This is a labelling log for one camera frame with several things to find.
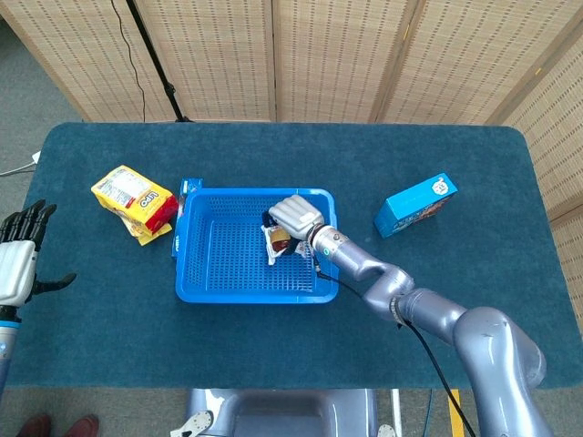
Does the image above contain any yellow snack bag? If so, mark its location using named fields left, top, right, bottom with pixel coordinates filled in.
left=118, top=213, right=174, bottom=247

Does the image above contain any white power strip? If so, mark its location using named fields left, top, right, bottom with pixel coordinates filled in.
left=0, top=149, right=42, bottom=178

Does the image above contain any woven bamboo folding screen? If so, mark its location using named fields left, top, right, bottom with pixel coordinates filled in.
left=0, top=0, right=583, bottom=297

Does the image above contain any teal velvet tablecloth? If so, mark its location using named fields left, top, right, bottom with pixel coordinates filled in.
left=6, top=121, right=559, bottom=391

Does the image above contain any thin blue floor cable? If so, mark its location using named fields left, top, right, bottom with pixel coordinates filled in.
left=424, top=389, right=435, bottom=437

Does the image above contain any white burger snack packet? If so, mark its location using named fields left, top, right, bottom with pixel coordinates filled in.
left=260, top=221, right=315, bottom=265

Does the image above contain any blue perforated plastic basket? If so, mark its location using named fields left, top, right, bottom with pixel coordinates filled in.
left=175, top=188, right=341, bottom=305

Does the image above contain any silver robot torso base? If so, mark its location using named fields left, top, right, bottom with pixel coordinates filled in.
left=170, top=388, right=397, bottom=437

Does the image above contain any thin black hanging cable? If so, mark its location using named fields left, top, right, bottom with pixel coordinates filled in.
left=110, top=0, right=148, bottom=123

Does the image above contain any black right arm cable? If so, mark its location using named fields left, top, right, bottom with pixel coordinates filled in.
left=312, top=257, right=477, bottom=437

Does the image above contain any light blue cookie box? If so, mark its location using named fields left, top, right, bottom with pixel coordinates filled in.
left=373, top=171, right=459, bottom=240

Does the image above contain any black tripod pole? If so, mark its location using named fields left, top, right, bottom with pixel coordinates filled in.
left=125, top=0, right=195, bottom=124

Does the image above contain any blue small box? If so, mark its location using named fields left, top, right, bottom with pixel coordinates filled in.
left=171, top=177, right=204, bottom=260

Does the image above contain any yellow red Lipo biscuit bag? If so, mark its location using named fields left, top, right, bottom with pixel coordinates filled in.
left=90, top=164, right=179, bottom=231

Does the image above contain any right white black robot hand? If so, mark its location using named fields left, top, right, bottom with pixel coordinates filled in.
left=261, top=194, right=325, bottom=241

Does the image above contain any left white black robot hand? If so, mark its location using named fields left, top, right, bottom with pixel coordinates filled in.
left=0, top=198, right=77, bottom=307

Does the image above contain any dark red shoe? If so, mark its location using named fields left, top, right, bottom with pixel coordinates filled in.
left=61, top=413, right=100, bottom=437
left=15, top=413, right=54, bottom=437

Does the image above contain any yellow floor tape strip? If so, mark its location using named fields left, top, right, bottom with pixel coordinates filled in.
left=447, top=389, right=466, bottom=437

